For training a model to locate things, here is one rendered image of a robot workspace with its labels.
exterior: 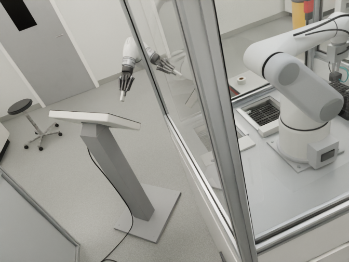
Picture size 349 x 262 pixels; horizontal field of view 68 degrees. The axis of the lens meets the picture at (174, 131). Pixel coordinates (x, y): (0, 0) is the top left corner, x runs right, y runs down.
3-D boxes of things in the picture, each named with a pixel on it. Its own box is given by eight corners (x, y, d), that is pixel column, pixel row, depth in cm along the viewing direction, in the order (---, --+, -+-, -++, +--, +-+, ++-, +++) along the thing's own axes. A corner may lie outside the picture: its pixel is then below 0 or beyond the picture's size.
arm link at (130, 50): (132, 55, 168) (142, 64, 181) (136, 34, 170) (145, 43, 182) (118, 56, 173) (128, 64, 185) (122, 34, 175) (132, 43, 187)
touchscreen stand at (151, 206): (142, 184, 260) (96, 102, 198) (181, 193, 238) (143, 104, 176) (114, 229, 228) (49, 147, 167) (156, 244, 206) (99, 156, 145)
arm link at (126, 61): (131, 56, 169) (129, 64, 169) (138, 62, 177) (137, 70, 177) (120, 56, 173) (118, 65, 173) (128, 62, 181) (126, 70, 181)
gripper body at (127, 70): (119, 65, 173) (117, 78, 172) (130, 65, 169) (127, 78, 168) (126, 69, 180) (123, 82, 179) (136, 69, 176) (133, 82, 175)
